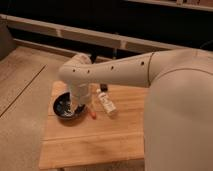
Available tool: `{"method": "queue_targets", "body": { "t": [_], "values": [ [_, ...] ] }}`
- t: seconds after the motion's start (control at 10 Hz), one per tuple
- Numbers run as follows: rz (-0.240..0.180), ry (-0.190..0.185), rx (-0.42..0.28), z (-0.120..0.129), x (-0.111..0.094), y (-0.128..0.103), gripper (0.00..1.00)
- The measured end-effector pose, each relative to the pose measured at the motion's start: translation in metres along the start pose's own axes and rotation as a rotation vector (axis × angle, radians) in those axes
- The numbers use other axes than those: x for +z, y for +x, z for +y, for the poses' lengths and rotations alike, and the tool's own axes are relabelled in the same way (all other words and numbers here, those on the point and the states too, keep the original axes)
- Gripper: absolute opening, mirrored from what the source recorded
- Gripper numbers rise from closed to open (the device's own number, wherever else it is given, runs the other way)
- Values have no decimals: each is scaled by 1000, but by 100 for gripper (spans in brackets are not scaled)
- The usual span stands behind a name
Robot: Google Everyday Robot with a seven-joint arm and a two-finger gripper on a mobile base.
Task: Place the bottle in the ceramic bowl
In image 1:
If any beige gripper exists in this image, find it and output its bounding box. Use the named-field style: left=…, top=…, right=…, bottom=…
left=68, top=84, right=91, bottom=112

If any grey rail ledge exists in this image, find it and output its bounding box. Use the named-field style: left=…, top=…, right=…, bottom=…
left=0, top=13, right=213, bottom=59

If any white plastic bottle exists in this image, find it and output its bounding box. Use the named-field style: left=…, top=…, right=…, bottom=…
left=96, top=89, right=116, bottom=116

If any orange carrot toy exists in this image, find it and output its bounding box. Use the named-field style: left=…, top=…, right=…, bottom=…
left=88, top=104, right=97, bottom=120

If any wooden cutting board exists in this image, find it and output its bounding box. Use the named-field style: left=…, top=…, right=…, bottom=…
left=39, top=85, right=148, bottom=170

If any black ceramic bowl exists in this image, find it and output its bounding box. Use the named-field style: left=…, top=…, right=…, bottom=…
left=53, top=92, right=85, bottom=120

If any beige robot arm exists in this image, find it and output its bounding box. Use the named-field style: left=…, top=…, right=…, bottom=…
left=59, top=49, right=213, bottom=171

